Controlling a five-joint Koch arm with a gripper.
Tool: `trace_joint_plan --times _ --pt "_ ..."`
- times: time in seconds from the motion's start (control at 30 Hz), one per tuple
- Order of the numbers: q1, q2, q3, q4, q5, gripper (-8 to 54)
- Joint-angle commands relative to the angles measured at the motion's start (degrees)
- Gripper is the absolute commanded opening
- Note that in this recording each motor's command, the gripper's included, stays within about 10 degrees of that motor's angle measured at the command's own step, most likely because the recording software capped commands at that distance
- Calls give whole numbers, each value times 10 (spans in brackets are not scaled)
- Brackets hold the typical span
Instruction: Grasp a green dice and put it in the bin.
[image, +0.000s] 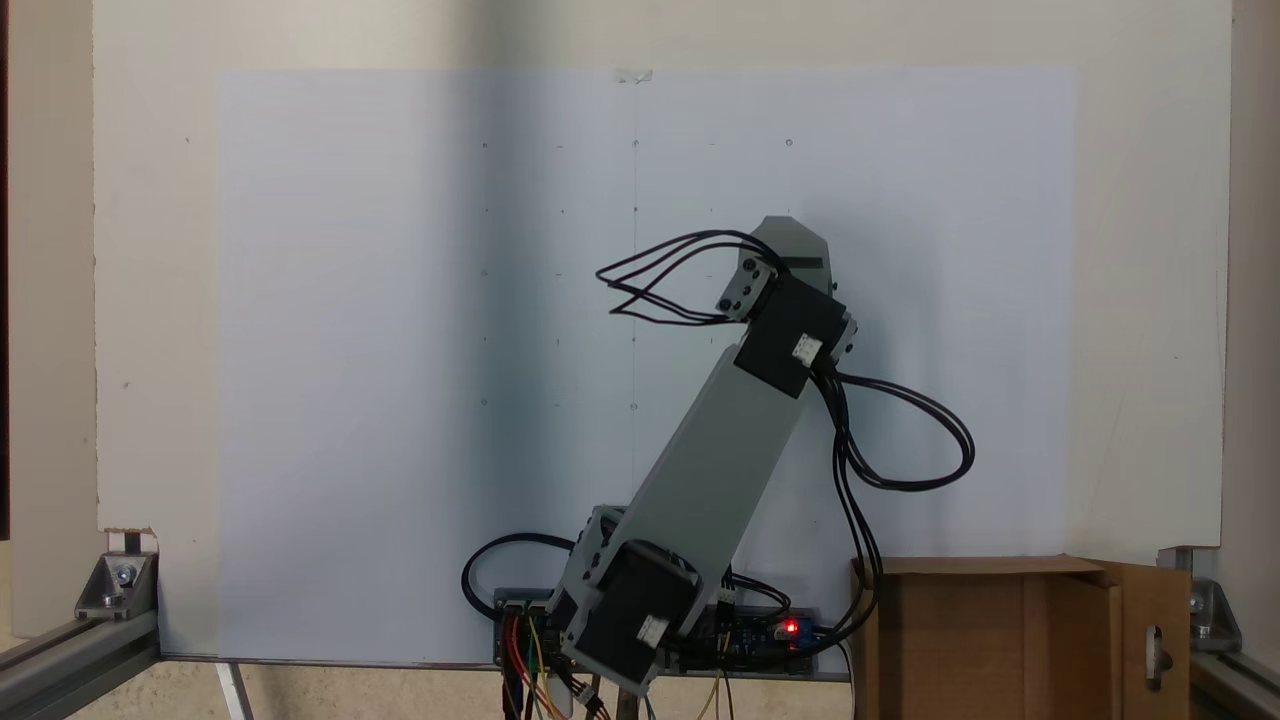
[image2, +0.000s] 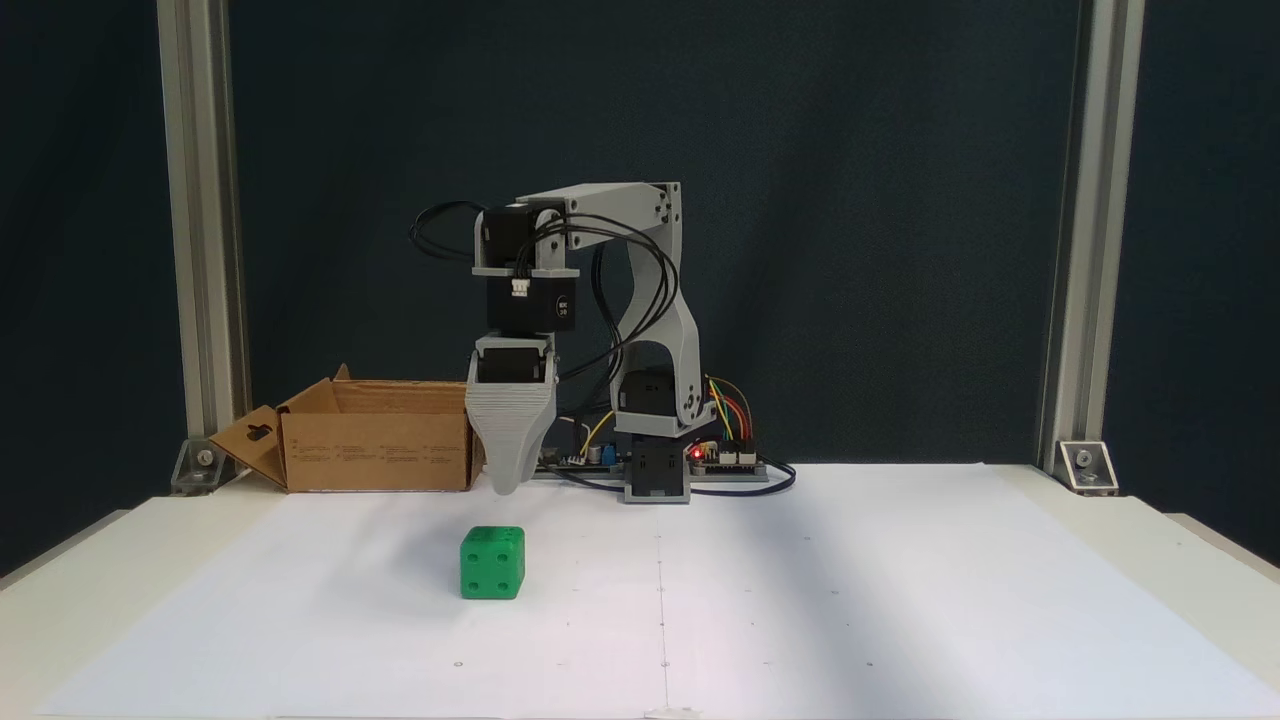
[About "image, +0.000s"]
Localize black elbow cable bundle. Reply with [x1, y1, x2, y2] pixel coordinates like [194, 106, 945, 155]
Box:
[812, 368, 977, 646]

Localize black motor controller board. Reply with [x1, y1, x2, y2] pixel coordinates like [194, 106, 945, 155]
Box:
[494, 588, 563, 669]

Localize brown cardboard box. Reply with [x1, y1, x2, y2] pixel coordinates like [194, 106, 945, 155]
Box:
[850, 555, 1193, 720]

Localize metal corner bracket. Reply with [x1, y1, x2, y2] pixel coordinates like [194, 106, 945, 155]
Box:
[1188, 577, 1244, 654]
[74, 550, 160, 621]

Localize black gripper cable bundle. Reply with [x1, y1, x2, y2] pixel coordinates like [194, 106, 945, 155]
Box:
[596, 229, 776, 327]

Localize coloured jumper wires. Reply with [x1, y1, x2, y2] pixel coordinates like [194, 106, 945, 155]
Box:
[503, 614, 613, 720]

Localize blue board with red led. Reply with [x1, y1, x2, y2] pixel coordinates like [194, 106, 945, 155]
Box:
[712, 606, 817, 677]

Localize aluminium frame rail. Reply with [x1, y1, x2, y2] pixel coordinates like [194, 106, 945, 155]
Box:
[0, 610, 161, 720]
[1188, 648, 1280, 720]

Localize thick black cable loop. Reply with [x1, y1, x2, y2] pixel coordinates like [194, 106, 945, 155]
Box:
[461, 532, 577, 621]

